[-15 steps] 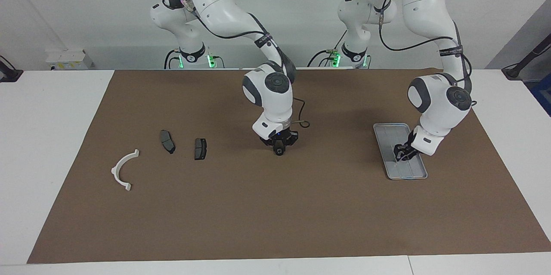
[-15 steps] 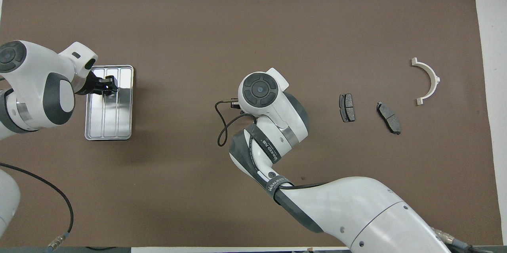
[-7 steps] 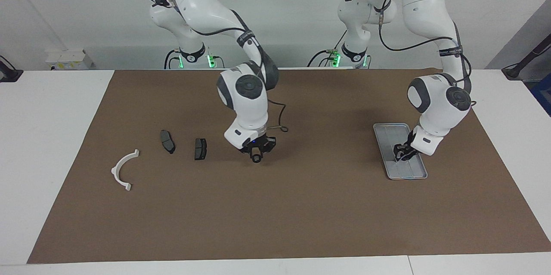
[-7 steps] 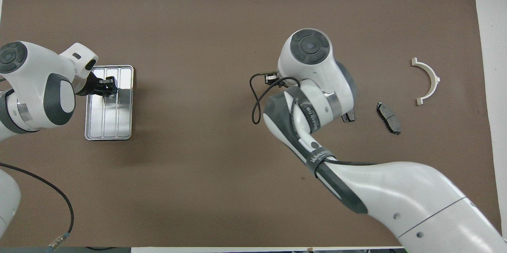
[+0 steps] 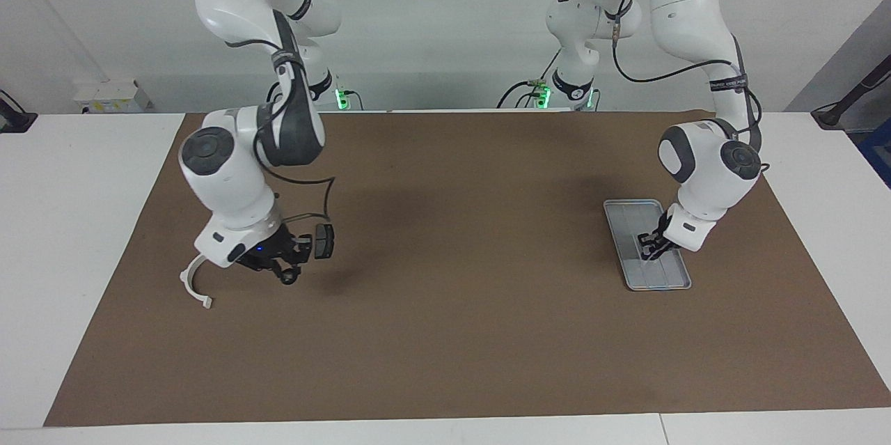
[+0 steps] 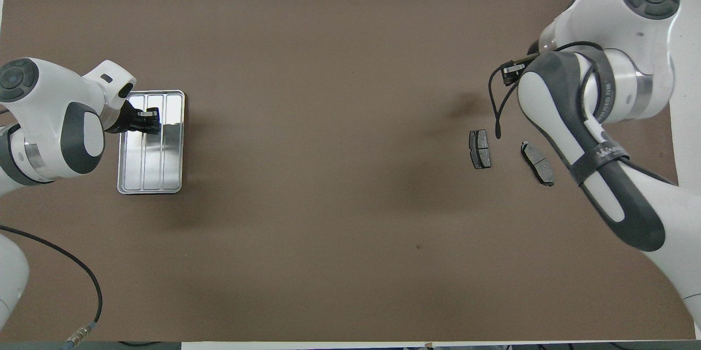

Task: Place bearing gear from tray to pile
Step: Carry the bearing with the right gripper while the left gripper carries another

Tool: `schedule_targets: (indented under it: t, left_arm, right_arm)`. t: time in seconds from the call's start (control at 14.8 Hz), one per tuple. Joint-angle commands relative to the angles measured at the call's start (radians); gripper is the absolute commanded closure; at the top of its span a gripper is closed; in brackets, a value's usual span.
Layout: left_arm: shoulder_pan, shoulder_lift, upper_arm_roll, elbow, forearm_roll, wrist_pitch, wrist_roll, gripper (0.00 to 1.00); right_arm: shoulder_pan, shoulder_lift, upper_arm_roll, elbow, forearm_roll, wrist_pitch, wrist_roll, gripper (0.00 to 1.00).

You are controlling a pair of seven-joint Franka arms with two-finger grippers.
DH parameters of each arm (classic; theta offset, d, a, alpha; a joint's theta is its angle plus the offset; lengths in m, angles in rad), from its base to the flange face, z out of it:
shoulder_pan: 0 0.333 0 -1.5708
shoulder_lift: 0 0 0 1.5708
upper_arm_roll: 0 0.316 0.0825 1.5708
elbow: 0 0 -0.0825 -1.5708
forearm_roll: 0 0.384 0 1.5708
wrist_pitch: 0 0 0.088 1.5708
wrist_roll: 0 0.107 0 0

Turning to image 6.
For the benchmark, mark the rectangular grey brake pad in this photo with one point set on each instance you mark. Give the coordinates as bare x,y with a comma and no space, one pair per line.
481,150

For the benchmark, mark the brown table mat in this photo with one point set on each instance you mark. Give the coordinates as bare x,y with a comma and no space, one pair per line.
350,229

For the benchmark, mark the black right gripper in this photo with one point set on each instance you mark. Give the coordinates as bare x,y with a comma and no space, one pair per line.
515,76

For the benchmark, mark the curved grey brake pad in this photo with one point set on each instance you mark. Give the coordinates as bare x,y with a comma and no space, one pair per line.
538,164

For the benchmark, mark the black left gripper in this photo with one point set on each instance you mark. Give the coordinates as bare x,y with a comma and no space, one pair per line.
127,120

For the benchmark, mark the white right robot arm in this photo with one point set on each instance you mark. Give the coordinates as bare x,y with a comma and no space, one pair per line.
646,38

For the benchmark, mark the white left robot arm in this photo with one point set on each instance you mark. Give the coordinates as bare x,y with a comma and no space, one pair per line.
49,120

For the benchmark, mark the silver metal tray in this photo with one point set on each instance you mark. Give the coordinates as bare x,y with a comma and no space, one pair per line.
159,169

